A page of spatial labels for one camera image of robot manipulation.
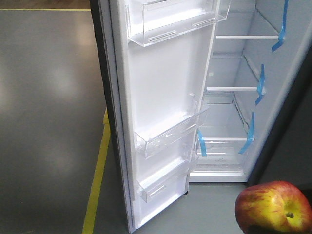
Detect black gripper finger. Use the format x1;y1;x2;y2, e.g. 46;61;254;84
248;225;312;234

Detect red yellow apple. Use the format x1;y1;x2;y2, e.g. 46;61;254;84
234;181;312;234

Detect grey fridge with open door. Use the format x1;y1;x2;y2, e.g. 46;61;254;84
90;0;312;234

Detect clear lower door bin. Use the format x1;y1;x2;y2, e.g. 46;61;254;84
138;145;198;203

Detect clear door bin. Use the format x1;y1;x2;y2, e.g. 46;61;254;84
125;0;231;47
134;93;209;159
138;145;198;203

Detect clear middle door bin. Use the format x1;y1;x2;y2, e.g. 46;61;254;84
134;93;209;159

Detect clear upper door bin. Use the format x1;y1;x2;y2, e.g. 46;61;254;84
125;0;231;47

